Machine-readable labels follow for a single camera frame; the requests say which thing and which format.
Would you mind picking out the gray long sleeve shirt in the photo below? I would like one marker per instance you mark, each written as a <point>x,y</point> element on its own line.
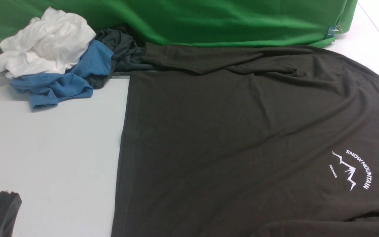
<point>249,142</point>

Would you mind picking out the blue crumpled shirt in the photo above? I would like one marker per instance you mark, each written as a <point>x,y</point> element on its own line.
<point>49,89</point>

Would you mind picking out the white crumpled shirt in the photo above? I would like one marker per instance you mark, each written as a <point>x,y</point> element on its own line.
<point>53,43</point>

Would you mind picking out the dark teal crumpled shirt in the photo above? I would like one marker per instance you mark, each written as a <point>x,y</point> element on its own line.
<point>127,48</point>

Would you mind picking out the green backdrop cloth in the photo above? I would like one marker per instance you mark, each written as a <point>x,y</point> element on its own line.
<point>209,23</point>

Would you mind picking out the blue binder clip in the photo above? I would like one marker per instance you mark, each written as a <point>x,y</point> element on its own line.
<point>333,31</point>

